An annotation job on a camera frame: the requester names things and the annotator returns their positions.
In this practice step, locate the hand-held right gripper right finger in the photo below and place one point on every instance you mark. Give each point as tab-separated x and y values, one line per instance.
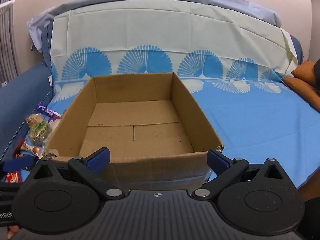
218	161

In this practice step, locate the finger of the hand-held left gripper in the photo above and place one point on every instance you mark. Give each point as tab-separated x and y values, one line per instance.
17	163

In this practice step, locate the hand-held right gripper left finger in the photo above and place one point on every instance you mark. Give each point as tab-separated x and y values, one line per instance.
100	158

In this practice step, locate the clear green-label snack bag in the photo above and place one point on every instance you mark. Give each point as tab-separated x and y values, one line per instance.
37	128

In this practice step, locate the brown cardboard box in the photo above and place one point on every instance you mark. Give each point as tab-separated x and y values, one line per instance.
140	135

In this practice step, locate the purple snack packet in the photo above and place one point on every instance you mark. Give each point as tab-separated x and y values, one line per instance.
46	110

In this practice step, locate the person's left hand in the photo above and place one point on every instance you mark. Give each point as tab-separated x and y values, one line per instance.
12	232

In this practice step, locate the red printed snack packet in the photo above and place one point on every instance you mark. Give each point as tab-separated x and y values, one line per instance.
13	177

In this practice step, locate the white orange snack packet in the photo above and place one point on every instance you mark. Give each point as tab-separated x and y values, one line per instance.
28	147

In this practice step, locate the blue fan-print bed sheet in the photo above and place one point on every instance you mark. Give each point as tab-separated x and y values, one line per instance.
250	120

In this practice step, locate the white purple flat packet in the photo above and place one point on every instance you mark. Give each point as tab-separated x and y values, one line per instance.
55	122

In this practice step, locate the orange cushion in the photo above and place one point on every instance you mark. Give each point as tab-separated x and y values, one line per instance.
300	80

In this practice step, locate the grey curtain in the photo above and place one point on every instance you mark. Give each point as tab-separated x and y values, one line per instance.
7	42

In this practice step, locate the dark cloth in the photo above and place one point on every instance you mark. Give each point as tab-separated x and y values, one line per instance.
317	75

